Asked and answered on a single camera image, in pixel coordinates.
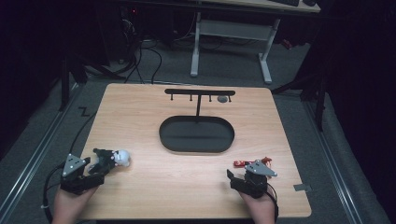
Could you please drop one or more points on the black metal stand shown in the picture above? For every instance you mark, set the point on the black metal stand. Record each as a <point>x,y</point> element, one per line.
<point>320,99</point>
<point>64,84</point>

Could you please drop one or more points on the black computer tower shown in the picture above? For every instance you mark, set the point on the black computer tower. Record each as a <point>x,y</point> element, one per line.
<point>129,34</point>

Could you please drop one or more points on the black keyboard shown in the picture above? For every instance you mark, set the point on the black keyboard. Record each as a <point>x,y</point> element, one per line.
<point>285,2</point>

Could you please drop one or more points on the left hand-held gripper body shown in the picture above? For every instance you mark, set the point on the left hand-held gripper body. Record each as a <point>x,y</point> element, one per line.
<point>74,183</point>

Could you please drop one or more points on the black computer mouse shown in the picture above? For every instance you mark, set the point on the black computer mouse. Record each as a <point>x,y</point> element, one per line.
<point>309,2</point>

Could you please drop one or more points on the grey round disc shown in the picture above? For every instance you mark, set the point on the grey round disc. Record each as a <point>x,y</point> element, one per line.
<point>222,99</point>

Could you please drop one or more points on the small red object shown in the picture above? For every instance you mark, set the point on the small red object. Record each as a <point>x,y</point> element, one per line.
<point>287,44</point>

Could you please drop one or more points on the aluminium floor rail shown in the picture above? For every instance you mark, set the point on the aluminium floor rail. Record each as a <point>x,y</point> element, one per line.
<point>37,146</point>
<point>334,161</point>

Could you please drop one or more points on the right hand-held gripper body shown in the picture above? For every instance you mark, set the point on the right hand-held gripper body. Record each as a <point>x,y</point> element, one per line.
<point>257,183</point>

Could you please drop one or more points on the person's left hand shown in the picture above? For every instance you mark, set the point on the person's left hand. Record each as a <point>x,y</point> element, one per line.
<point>68,207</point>

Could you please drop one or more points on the grey tape strip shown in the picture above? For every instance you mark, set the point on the grey tape strip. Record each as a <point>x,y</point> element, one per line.
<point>302,187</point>

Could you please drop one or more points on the white frame desk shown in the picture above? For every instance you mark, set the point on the white frame desk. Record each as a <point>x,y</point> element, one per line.
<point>232,30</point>

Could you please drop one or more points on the black key rack with tray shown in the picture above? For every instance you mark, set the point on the black key rack with tray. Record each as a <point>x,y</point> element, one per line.
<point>196,135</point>

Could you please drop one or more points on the person's right hand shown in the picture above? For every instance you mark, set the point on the person's right hand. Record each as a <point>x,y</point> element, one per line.
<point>263,210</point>

